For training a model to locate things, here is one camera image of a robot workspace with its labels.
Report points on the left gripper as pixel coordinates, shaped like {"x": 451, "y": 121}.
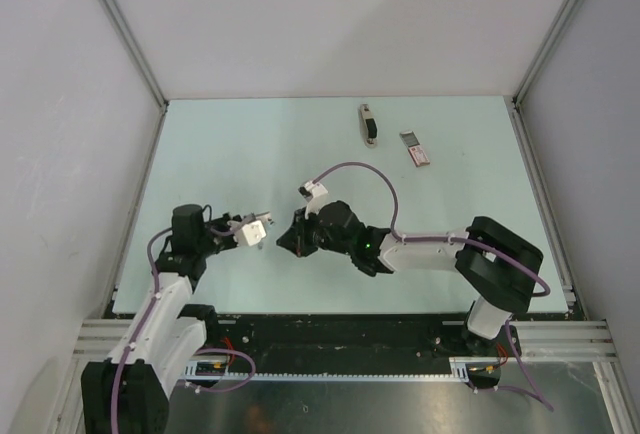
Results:
{"x": 224, "y": 221}

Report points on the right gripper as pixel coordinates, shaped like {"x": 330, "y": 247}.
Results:
{"x": 296, "y": 238}

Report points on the light blue white stapler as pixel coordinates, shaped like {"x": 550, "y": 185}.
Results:
{"x": 262, "y": 216}

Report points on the beige black stapler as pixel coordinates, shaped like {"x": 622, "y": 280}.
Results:
{"x": 368, "y": 126}

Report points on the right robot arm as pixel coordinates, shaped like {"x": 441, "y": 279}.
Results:
{"x": 501, "y": 266}

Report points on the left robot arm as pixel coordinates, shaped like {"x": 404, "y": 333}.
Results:
{"x": 129, "y": 391}

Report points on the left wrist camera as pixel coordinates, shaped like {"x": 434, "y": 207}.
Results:
{"x": 235, "y": 227}

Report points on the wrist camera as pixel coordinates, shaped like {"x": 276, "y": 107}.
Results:
{"x": 315, "y": 195}
{"x": 235, "y": 227}

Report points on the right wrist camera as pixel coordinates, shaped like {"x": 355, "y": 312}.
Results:
{"x": 315, "y": 195}

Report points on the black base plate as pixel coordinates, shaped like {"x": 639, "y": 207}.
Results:
{"x": 350, "y": 345}

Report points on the slotted cable duct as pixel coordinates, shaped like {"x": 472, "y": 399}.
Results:
{"x": 456, "y": 371}

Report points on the right aluminium rail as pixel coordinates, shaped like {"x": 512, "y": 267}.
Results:
{"x": 565, "y": 341}

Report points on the left aluminium frame post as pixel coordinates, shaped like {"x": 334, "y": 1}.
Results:
{"x": 124, "y": 32}

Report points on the aluminium frame post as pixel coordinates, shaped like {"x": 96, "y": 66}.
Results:
{"x": 124, "y": 32}
{"x": 553, "y": 36}

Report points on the right aluminium frame post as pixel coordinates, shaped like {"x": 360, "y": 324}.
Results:
{"x": 553, "y": 36}

